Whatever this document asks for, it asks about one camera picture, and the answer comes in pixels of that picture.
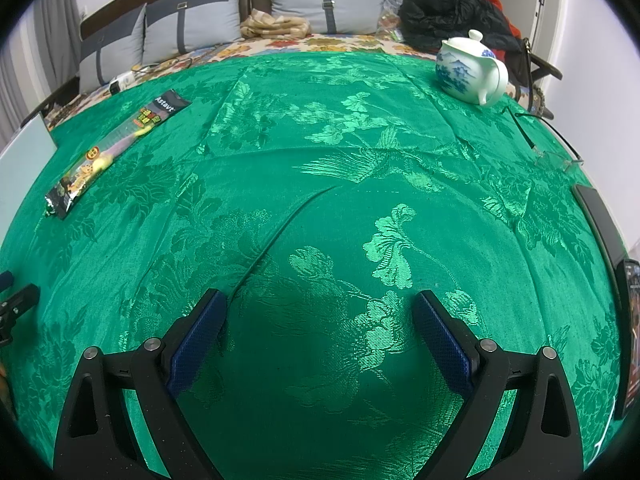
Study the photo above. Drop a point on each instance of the white charger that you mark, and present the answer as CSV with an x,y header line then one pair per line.
x,y
120,82

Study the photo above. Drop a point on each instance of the green patterned cloth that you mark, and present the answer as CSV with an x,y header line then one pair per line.
x,y
325,185

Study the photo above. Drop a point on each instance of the floral bedsheet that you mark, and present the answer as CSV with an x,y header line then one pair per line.
x,y
345,40

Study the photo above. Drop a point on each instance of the white door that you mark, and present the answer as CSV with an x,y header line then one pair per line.
x,y
530,0

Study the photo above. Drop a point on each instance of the long black snack packet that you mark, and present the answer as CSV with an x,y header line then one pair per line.
x,y
120,140

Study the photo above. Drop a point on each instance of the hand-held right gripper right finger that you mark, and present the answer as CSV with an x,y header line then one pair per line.
x,y
442,345

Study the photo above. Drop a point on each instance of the white cardboard box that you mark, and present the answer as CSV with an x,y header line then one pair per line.
x,y
25,160

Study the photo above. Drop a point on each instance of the thin-framed eyeglasses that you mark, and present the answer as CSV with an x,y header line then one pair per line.
x,y
552,160

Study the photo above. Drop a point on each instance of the black jacket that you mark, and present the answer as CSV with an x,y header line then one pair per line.
x,y
440,15

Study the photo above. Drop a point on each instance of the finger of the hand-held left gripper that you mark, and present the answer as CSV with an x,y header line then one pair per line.
x,y
22,297
5,280

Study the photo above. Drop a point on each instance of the dark handbag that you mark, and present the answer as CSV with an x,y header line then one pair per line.
x,y
525,55

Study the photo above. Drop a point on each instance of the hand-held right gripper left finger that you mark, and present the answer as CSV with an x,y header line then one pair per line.
x,y
197,345

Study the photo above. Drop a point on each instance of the beige folded blanket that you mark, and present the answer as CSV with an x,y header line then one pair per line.
x,y
275,25

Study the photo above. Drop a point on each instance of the grey curtain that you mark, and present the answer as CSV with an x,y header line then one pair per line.
x,y
30,60

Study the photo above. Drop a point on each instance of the white blue porcelain teapot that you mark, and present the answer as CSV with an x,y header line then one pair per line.
x,y
465,70

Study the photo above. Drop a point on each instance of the black flat slab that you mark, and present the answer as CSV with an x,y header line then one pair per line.
x,y
600,220

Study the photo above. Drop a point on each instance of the black smartphone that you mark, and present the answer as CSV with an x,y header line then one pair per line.
x,y
631,335

